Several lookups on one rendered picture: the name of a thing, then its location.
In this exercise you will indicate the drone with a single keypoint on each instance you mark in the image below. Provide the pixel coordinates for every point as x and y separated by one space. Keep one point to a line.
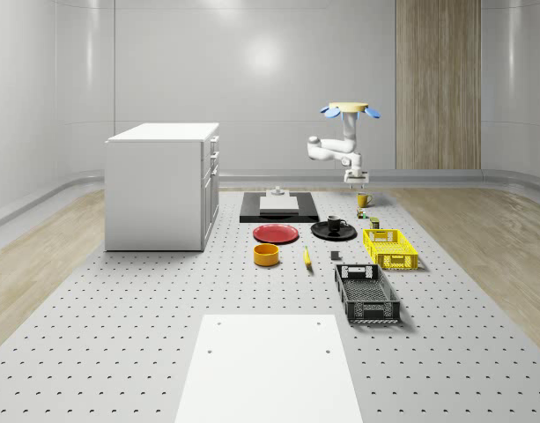
349 106

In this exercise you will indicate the white cabinet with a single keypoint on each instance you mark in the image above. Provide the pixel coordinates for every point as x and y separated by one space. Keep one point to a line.
159 189

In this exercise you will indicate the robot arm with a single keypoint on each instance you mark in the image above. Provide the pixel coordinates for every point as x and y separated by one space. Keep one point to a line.
333 147

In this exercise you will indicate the dark grey basket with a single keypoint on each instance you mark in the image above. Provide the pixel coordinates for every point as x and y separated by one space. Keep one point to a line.
366 308

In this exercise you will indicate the grey cube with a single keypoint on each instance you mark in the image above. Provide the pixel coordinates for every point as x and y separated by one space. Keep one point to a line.
336 255

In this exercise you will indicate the banana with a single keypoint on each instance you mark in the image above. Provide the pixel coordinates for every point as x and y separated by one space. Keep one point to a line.
307 257

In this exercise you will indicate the yellow basket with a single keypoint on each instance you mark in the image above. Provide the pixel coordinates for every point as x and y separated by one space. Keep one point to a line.
390 260

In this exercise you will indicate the yellow bowl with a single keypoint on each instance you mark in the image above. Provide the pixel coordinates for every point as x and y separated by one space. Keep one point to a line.
266 256

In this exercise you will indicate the yellow mug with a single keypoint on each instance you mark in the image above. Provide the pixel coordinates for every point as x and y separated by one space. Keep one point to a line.
363 200

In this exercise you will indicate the white board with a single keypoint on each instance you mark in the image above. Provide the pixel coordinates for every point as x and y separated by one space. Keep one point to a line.
269 370

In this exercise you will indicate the puzzle cube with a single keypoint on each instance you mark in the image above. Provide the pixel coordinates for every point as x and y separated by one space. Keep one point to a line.
362 215

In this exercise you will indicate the black stove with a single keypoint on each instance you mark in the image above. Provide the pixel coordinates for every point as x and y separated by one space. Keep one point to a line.
252 211

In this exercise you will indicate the black mug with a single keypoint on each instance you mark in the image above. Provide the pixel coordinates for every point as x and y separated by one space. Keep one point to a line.
333 224

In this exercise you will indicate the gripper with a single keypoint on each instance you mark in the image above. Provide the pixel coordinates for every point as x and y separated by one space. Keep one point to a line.
357 176

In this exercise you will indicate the black plate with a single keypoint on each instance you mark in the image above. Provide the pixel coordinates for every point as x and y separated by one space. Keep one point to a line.
322 232

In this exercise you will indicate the red plate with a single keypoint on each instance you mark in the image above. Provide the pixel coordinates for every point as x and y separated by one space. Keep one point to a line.
276 233

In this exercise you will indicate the flat-sided can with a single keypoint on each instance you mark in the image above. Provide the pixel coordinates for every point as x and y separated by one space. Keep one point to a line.
374 223

